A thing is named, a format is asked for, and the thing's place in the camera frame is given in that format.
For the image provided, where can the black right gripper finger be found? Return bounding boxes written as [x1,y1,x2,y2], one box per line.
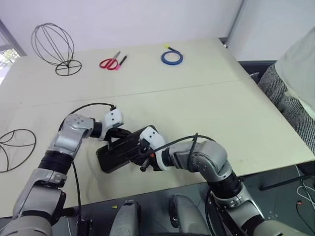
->
[129,153,141,166]

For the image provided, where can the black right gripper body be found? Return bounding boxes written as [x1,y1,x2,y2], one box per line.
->
[137,143,160,173]

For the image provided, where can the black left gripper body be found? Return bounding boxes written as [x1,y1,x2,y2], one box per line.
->
[109,126,129,143]

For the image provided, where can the screwdriver bit set case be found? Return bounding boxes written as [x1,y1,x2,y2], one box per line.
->
[95,125,158,174]

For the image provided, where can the grey rounded shell black cap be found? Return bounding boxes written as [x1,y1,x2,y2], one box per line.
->
[109,200,141,236]

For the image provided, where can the black marker with pink cap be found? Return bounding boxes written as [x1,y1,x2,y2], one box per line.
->
[116,56,127,71]

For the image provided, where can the blue tape roll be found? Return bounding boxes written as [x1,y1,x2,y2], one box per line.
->
[161,51,184,66]

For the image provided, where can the black marker with yellow cap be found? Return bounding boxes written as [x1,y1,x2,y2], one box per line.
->
[163,44,182,55]

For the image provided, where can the person's white shirt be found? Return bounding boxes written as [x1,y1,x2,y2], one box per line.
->
[274,24,315,118]

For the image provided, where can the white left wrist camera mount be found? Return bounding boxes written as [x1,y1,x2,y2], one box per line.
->
[99,110,124,148]

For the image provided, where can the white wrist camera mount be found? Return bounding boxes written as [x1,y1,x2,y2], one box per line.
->
[139,126,170,172]
[99,110,124,148]

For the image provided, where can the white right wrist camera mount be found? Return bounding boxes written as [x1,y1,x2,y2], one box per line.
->
[139,126,170,172]

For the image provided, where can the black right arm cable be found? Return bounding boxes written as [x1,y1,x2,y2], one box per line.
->
[137,132,217,236]

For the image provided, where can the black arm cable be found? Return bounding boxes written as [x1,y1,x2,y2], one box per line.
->
[58,102,118,222]
[137,132,217,236]

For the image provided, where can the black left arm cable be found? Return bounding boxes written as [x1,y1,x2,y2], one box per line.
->
[58,102,118,222]

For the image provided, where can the red handled scissors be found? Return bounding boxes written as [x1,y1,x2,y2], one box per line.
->
[99,51,121,71]

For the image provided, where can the black post with metal clip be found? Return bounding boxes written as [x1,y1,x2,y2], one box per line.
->
[78,218,93,236]

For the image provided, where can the small black wire head stand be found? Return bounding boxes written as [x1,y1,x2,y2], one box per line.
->
[31,23,83,76]

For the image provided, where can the window with dark frame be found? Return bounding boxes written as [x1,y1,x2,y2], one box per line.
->
[0,19,27,84]

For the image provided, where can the white floor cable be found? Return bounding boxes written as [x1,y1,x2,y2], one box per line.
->
[296,184,315,205]

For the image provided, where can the white panel with metal frame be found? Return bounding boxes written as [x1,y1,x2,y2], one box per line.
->
[219,0,315,62]

